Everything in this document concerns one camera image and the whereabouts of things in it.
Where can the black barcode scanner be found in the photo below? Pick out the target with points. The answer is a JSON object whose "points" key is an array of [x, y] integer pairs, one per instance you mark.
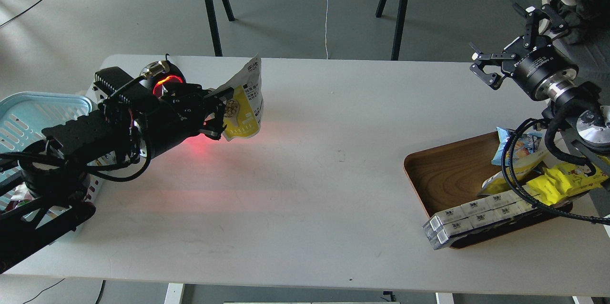
{"points": [[164, 77]]}

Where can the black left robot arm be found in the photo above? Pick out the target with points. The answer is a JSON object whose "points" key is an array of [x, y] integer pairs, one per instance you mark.
{"points": [[116, 142]]}

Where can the yellow white snack pouch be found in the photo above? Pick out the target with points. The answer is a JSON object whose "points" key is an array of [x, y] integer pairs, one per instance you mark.
{"points": [[243, 114], [522, 165]]}

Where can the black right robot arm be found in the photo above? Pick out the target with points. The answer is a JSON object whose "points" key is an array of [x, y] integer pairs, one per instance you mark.
{"points": [[577, 125]]}

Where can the black table legs right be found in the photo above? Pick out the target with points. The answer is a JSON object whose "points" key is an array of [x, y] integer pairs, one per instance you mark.
{"points": [[398, 4]]}

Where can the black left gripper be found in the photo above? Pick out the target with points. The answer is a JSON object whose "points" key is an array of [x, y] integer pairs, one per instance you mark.
{"points": [[183, 111]]}

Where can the yellow white flat snack pouch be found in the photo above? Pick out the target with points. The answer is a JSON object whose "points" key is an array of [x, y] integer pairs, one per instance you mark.
{"points": [[522, 165]]}

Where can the snack packet in basket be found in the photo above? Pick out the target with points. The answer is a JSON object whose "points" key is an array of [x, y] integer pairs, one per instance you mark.
{"points": [[20, 195]]}

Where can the light blue plastic basket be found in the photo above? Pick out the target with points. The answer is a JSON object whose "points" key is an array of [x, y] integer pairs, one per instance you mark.
{"points": [[25, 114]]}

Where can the white boxed snack row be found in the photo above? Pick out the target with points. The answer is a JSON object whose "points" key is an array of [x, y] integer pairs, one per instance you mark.
{"points": [[475, 221]]}

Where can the brown wooden tray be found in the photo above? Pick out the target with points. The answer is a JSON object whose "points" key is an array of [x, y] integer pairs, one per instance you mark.
{"points": [[450, 175]]}

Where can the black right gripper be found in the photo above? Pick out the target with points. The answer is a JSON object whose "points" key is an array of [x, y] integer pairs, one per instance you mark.
{"points": [[538, 70]]}

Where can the blue snack bag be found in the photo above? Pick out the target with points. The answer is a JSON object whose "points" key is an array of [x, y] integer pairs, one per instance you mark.
{"points": [[525, 145]]}

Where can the yellow cartoon snack pack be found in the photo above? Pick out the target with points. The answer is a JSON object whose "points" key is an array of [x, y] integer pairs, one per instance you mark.
{"points": [[563, 181]]}

